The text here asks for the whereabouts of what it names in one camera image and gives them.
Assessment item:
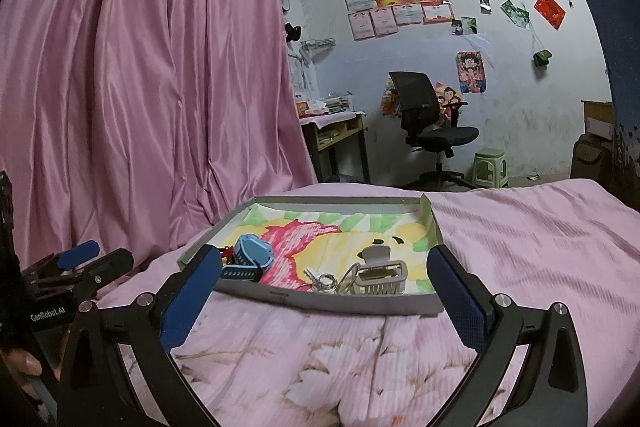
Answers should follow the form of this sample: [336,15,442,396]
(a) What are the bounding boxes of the wooden desk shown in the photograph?
[299,112,371,184]

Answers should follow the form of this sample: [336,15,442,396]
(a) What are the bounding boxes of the person's left hand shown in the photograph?
[1,327,70,399]

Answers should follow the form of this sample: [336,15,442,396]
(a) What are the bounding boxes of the pink satin curtain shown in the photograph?
[1,0,316,265]

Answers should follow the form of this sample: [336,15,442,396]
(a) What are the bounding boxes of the beige hair claw clip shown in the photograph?
[354,244,408,296]

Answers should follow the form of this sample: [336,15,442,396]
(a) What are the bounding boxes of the red paper on wall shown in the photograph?
[534,0,566,30]

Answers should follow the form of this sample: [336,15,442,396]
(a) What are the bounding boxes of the blue starry wardrobe cover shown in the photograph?
[586,0,639,192]

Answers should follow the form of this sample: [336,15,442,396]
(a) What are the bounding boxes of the black office chair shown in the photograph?
[388,72,480,190]

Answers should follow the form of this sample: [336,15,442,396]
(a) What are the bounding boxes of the red hair clip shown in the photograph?
[219,246,235,265]

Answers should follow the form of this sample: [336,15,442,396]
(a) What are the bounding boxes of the blue smart watch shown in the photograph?
[220,234,274,283]

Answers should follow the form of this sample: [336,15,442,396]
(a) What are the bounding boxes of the anime poster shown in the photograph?
[456,51,487,93]

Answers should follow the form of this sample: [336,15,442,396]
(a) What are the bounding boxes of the green plastic stool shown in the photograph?
[472,148,509,188]

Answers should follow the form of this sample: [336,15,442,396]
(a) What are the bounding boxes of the colourful cartoon towel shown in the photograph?
[210,198,440,295]

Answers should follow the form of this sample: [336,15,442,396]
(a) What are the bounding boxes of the silver keys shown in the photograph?
[304,263,360,295]

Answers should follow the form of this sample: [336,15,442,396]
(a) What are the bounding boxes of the pink floral bed sheet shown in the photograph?
[100,179,639,426]

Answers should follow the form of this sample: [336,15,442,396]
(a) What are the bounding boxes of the silver metal ring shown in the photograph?
[311,272,342,294]

